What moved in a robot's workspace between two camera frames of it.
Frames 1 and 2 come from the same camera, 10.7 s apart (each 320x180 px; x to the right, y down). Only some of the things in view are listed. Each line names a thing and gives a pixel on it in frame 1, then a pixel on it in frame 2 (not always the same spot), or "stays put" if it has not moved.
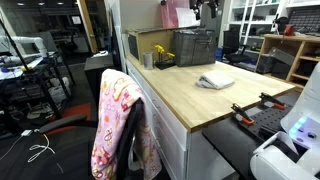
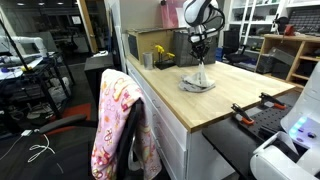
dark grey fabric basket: [194, 46] stays put
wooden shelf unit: [289, 58] stays put
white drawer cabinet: [182, 155] stays put
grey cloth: [205, 83] to [193, 88]
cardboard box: [145, 40] stays put
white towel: [219, 78] to [199, 77]
